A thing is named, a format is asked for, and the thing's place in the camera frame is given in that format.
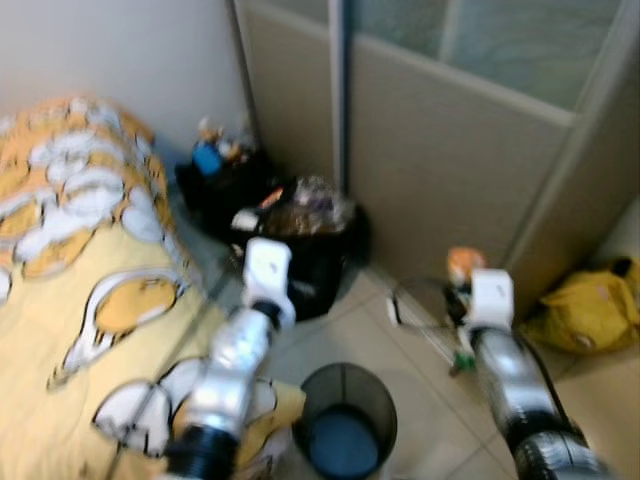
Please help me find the small orange toy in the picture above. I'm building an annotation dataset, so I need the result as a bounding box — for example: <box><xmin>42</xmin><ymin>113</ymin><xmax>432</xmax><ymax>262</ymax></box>
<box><xmin>446</xmin><ymin>246</ymin><xmax>489</xmax><ymax>291</ymax></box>

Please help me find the yellow cloth bag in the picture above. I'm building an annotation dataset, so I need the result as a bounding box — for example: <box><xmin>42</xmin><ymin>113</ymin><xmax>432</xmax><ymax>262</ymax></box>
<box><xmin>519</xmin><ymin>257</ymin><xmax>640</xmax><ymax>357</ymax></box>

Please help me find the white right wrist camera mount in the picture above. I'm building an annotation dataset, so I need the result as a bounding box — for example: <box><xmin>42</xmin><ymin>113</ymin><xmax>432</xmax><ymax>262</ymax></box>
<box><xmin>467</xmin><ymin>268</ymin><xmax>517</xmax><ymax>332</ymax></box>

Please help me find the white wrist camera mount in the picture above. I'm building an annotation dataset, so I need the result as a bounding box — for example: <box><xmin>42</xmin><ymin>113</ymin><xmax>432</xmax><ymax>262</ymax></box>
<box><xmin>242</xmin><ymin>236</ymin><xmax>297</xmax><ymax>327</ymax></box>
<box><xmin>467</xmin><ymin>268</ymin><xmax>517</xmax><ymax>332</ymax></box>

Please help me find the narrow beige door panel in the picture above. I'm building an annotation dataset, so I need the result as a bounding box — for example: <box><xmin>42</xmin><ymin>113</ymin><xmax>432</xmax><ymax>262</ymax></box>
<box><xmin>232</xmin><ymin>0</ymin><xmax>346</xmax><ymax>193</ymax></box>

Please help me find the full black rubbish bag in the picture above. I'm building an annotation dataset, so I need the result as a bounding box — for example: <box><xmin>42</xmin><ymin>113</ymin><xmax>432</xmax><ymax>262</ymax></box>
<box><xmin>229</xmin><ymin>176</ymin><xmax>374</xmax><ymax>323</ymax></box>

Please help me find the yellow cartoon print duvet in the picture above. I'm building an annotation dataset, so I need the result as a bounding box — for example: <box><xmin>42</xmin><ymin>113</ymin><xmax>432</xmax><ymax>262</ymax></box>
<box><xmin>0</xmin><ymin>94</ymin><xmax>307</xmax><ymax>480</ymax></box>

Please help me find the black mesh waste bin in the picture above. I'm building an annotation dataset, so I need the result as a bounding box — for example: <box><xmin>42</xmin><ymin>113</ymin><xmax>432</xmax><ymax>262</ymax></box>
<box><xmin>292</xmin><ymin>361</ymin><xmax>400</xmax><ymax>480</ymax></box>

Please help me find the black bag with clutter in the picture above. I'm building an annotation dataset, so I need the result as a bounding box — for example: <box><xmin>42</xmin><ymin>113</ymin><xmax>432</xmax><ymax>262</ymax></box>
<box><xmin>174</xmin><ymin>118</ymin><xmax>273</xmax><ymax>241</ymax></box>

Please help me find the beige frosted glass door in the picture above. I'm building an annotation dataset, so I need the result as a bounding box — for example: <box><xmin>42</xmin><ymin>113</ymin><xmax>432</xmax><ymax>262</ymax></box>
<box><xmin>345</xmin><ymin>0</ymin><xmax>640</xmax><ymax>323</ymax></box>

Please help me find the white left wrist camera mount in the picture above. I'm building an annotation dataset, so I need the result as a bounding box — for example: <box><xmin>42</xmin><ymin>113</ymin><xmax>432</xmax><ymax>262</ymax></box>
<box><xmin>242</xmin><ymin>236</ymin><xmax>297</xmax><ymax>327</ymax></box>

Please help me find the small blue box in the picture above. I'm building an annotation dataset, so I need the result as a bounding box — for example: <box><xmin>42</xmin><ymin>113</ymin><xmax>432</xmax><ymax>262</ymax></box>
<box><xmin>193</xmin><ymin>143</ymin><xmax>223</xmax><ymax>177</ymax></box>

